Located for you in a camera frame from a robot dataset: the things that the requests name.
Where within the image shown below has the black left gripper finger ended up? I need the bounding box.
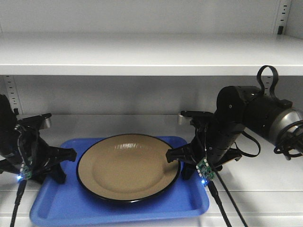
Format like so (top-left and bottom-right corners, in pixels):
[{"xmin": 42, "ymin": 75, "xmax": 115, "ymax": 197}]
[
  {"xmin": 48, "ymin": 164, "xmax": 66, "ymax": 184},
  {"xmin": 50, "ymin": 147, "xmax": 77, "ymax": 162}
]

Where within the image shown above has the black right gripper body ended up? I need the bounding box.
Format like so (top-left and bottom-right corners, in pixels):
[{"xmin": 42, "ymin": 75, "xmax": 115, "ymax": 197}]
[{"xmin": 180, "ymin": 111, "xmax": 242, "ymax": 169}]

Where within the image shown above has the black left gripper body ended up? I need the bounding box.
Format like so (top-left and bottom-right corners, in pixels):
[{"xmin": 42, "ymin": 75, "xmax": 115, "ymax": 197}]
[{"xmin": 0, "ymin": 115, "xmax": 59, "ymax": 183}]

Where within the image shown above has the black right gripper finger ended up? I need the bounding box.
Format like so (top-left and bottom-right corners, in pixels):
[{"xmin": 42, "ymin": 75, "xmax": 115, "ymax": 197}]
[
  {"xmin": 166, "ymin": 144, "xmax": 196, "ymax": 164},
  {"xmin": 181, "ymin": 163, "xmax": 196, "ymax": 180}
]

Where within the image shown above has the blue plastic tray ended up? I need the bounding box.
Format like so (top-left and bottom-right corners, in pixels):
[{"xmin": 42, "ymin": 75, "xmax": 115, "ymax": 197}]
[{"xmin": 30, "ymin": 136, "xmax": 209, "ymax": 227}]

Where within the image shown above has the beige plate with black rim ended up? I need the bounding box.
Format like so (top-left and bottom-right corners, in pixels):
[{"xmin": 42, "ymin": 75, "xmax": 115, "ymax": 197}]
[{"xmin": 77, "ymin": 134, "xmax": 181, "ymax": 202}]

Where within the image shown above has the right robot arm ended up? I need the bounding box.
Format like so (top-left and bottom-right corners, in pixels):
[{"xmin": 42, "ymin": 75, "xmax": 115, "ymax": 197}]
[{"xmin": 166, "ymin": 66, "xmax": 303, "ymax": 179}]

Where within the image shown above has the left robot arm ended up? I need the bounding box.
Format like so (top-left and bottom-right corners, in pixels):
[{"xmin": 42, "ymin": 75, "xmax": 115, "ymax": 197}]
[{"xmin": 0, "ymin": 95, "xmax": 77, "ymax": 184}]

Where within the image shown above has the white cabinet shelf upper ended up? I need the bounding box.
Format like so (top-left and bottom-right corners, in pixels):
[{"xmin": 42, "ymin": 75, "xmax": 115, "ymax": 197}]
[{"xmin": 0, "ymin": 33, "xmax": 303, "ymax": 76}]

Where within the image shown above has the green right circuit board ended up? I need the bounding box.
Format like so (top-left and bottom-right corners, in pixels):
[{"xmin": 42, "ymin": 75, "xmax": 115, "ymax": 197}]
[{"xmin": 196, "ymin": 157, "xmax": 214, "ymax": 186}]

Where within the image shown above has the green circuit board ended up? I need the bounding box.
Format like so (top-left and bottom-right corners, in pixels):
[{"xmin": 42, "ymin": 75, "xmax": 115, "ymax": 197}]
[
  {"xmin": 17, "ymin": 163, "xmax": 33, "ymax": 182},
  {"xmin": 196, "ymin": 157, "xmax": 214, "ymax": 186}
]

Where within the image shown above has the green left circuit board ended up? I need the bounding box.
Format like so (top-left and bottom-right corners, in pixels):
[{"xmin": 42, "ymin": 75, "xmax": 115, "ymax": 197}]
[{"xmin": 17, "ymin": 163, "xmax": 33, "ymax": 182}]

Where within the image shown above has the black right braided cable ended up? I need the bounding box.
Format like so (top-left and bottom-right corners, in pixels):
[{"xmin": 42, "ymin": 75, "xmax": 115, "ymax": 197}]
[{"xmin": 207, "ymin": 160, "xmax": 248, "ymax": 227}]

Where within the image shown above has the black braided cable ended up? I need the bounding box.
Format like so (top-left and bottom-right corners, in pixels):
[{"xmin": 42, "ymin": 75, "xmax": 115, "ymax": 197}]
[
  {"xmin": 10, "ymin": 180, "xmax": 27, "ymax": 227},
  {"xmin": 207, "ymin": 160, "xmax": 248, "ymax": 227}
]

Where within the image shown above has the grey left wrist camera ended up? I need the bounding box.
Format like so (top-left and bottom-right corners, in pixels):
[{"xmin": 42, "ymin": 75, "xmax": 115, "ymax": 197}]
[{"xmin": 39, "ymin": 113, "xmax": 52, "ymax": 130}]

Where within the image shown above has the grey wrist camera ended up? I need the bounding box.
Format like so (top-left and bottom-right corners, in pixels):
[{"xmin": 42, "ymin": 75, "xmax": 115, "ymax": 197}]
[
  {"xmin": 39, "ymin": 113, "xmax": 52, "ymax": 130},
  {"xmin": 178, "ymin": 111, "xmax": 193, "ymax": 125}
]

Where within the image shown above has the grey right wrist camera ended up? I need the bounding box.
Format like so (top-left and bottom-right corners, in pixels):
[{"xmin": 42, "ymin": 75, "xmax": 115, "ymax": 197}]
[{"xmin": 178, "ymin": 111, "xmax": 193, "ymax": 125}]

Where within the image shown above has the black left braided cable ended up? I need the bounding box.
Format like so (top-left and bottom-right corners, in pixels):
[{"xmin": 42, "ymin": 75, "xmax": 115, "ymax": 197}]
[{"xmin": 10, "ymin": 180, "xmax": 27, "ymax": 227}]

